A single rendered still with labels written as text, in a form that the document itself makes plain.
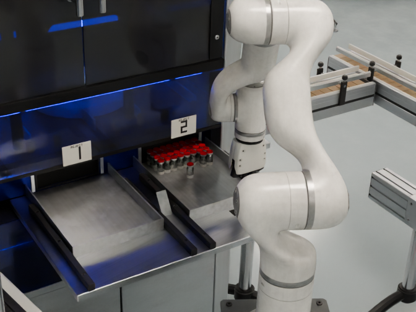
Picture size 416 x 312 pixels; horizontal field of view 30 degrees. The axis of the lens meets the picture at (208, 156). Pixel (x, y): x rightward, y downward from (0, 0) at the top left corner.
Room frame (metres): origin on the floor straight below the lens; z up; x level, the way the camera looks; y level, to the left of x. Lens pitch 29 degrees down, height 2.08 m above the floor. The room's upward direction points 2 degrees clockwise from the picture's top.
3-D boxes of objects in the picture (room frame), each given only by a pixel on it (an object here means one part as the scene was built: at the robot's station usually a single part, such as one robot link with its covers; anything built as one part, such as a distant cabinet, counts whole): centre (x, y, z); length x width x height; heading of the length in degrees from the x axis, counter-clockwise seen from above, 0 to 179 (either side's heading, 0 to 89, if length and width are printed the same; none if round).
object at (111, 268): (1.82, 0.13, 0.87); 0.70 x 0.48 x 0.02; 123
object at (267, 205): (1.33, -0.15, 1.16); 0.19 x 0.12 x 0.24; 97
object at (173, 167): (2.04, 0.07, 0.90); 0.18 x 0.02 x 0.05; 123
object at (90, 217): (1.78, 0.31, 0.90); 0.34 x 0.26 x 0.04; 33
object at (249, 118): (1.88, -0.11, 1.17); 0.09 x 0.08 x 0.13; 97
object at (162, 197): (1.75, 0.09, 0.91); 0.14 x 0.03 x 0.06; 32
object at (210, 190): (1.97, 0.03, 0.90); 0.34 x 0.26 x 0.04; 33
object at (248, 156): (1.88, -0.11, 1.03); 0.10 x 0.08 x 0.11; 123
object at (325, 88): (2.48, -0.28, 0.92); 0.69 x 0.16 x 0.16; 123
